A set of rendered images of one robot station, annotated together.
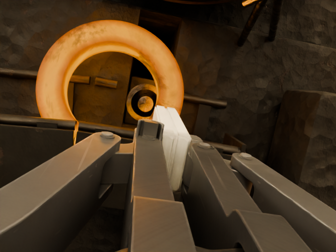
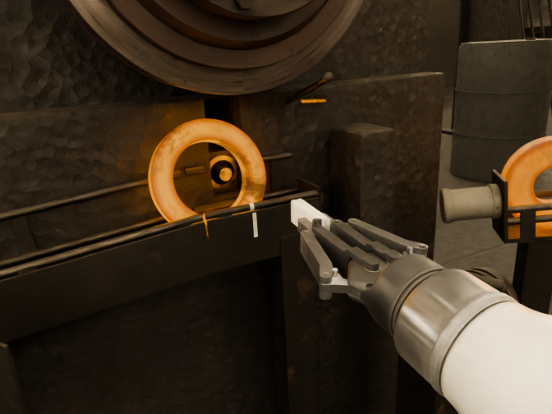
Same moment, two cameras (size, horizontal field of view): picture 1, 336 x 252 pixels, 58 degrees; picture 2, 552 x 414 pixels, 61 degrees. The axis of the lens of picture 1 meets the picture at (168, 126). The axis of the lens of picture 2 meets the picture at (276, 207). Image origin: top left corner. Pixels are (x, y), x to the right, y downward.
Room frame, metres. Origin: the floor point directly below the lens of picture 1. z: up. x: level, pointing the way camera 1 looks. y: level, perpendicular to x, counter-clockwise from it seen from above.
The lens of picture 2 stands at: (-0.31, 0.20, 0.95)
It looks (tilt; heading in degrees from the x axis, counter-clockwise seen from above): 19 degrees down; 342
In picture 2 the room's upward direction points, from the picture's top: 3 degrees counter-clockwise
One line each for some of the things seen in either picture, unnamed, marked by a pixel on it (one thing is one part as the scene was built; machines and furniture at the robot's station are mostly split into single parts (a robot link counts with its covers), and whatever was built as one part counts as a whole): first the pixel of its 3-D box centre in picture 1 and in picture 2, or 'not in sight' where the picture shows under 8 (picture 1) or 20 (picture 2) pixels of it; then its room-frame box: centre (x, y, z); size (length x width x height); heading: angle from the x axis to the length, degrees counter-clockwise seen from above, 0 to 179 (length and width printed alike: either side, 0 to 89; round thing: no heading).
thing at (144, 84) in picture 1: (143, 96); (196, 156); (0.62, 0.06, 0.74); 0.30 x 0.06 x 0.07; 7
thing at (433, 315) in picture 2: not in sight; (454, 329); (-0.05, -0.03, 0.72); 0.09 x 0.06 x 0.09; 97
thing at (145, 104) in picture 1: (144, 99); (209, 164); (0.54, 0.05, 0.74); 0.17 x 0.04 x 0.04; 7
